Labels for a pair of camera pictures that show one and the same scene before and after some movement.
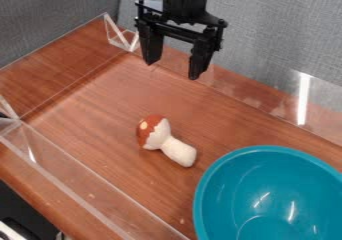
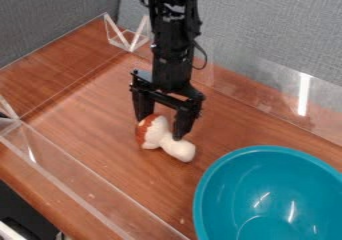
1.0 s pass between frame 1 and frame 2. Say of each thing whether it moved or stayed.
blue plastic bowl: stayed
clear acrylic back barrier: stayed
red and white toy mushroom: stayed
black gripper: moved
